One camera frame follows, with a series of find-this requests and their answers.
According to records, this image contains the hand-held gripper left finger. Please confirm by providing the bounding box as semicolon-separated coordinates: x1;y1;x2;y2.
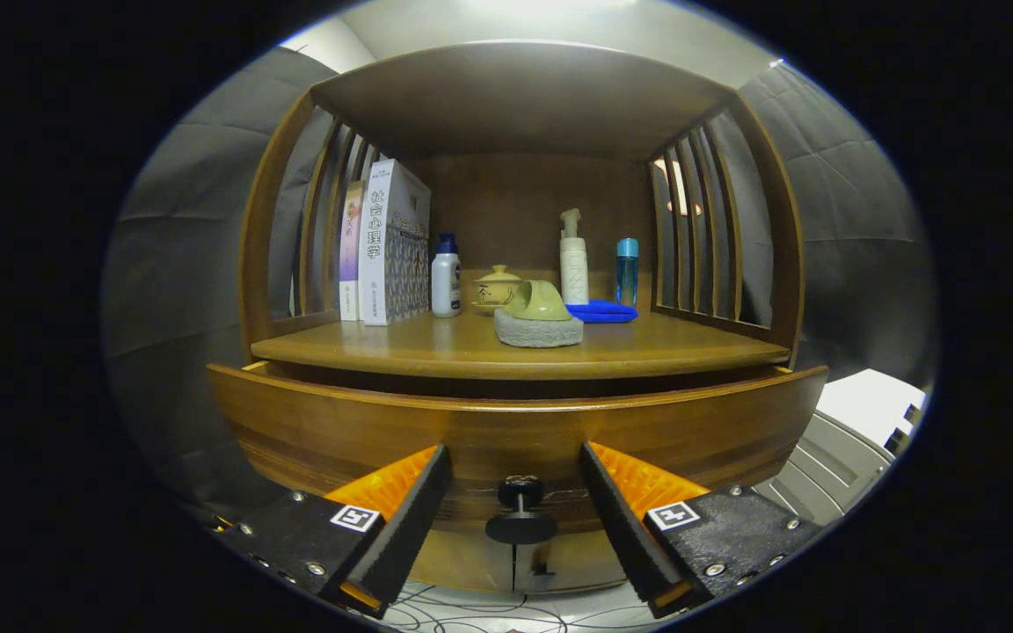
212;444;453;619

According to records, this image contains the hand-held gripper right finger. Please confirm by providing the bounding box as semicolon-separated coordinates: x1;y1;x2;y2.
579;441;824;619

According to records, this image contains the dark round drawer knob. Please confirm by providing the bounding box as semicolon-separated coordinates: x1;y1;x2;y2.
485;476;558;546

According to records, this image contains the brown wooden drawer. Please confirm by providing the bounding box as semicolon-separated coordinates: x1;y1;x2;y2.
208;362;830;535

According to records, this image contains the green handled grey scrubbing brush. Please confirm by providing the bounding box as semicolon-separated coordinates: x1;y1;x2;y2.
493;280;585;348

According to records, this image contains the wooden countertop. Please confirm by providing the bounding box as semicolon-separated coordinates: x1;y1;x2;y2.
250;303;791;381

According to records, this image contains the brown wooden cabinet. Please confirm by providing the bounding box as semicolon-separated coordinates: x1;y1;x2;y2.
238;40;805;594

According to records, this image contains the blue folded cloth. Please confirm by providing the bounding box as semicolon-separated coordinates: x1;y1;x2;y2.
566;299;639;324

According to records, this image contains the white bottle blue cap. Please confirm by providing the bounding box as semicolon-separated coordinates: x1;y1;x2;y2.
431;232;463;318

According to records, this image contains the yellow lidded teacup with saucer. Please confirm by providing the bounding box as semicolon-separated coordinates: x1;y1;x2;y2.
471;265;525;315

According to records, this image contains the clear blue bottle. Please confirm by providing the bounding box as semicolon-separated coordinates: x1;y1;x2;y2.
616;237;640;309

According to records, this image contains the white pump bottle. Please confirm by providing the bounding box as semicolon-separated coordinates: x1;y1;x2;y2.
559;208;590;306

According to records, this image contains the thick white patterned book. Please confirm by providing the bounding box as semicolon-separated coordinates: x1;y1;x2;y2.
357;158;432;327

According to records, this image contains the thin purple white book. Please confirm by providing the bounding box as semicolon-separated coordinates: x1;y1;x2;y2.
339;180;367;322

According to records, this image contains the black backdrop cloth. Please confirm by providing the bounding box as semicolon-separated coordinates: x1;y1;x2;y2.
102;46;938;511

